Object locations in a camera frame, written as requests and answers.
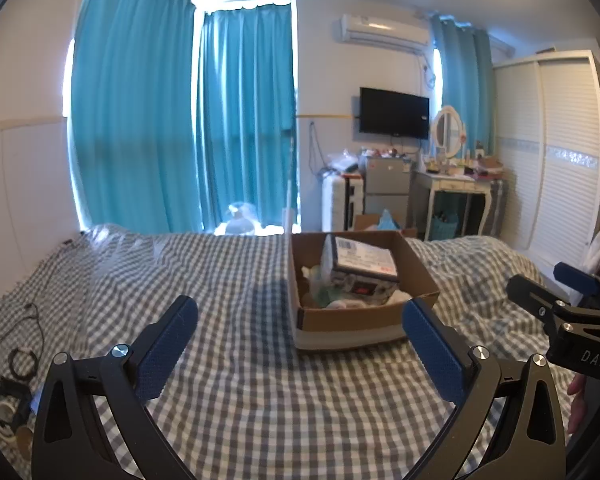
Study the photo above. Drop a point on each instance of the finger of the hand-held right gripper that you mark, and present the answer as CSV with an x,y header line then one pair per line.
x,y
530,292
575,276

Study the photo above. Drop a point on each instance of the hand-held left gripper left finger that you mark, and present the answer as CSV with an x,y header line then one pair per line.
x,y
167,345

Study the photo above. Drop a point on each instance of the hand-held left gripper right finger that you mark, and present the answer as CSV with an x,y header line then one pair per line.
x,y
432,355

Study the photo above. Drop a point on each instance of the white knitted glove bundle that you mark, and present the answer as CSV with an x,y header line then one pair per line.
x,y
342,304

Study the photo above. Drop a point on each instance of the floral tissue pack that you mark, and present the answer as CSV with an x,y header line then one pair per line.
x,y
362,270

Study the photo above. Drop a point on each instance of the clear green plastic packet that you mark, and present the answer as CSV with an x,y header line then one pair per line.
x,y
317,290

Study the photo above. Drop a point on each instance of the white face towel pack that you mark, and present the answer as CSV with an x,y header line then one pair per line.
x,y
328,257

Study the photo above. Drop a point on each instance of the person's right hand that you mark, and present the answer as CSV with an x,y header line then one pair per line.
x,y
577,400

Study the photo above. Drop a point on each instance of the grey white checkered blanket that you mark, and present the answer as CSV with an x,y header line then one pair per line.
x,y
230,310

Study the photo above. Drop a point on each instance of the silver suitcase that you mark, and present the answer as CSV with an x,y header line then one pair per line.
x,y
498,210

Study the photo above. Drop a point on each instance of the clear plastic sheet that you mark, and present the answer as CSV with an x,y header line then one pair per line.
x,y
125,250

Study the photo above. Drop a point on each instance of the teal basket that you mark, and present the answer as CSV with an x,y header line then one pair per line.
x,y
445,227

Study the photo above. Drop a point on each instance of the white louvred wardrobe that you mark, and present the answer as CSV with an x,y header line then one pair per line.
x,y
555,160

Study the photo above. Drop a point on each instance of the white dressing table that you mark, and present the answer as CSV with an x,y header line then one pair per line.
x,y
455,185

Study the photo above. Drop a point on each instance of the teal tissue paper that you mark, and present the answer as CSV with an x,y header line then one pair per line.
x,y
387,220

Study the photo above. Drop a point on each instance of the white plastic bag by window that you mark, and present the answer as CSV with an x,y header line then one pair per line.
x,y
240,220

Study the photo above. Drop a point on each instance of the small cardboard box on floor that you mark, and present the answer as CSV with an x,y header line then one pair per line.
x,y
364,222

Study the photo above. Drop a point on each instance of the black white device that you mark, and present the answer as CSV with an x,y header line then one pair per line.
x,y
5,405

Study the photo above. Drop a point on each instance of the grey small fridge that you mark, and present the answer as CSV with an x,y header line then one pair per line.
x,y
387,185

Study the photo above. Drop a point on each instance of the white suitcase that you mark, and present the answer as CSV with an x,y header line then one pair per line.
x,y
337,205

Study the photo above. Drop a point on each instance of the oval vanity mirror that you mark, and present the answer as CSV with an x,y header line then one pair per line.
x,y
447,130

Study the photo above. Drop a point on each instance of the clear plastic bag of goods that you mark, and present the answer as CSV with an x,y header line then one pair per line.
x,y
342,162

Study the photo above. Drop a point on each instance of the teal curtain beside wardrobe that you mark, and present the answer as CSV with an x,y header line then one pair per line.
x,y
462,80

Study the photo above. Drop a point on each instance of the narrow teal curtain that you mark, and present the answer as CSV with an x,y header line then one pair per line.
x,y
250,110

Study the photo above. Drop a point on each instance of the wide teal curtain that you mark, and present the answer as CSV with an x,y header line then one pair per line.
x,y
135,95

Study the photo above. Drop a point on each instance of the white air conditioner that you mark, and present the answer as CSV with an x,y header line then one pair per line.
x,y
382,32

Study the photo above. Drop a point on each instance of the black wall television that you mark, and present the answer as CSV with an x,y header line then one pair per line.
x,y
394,112

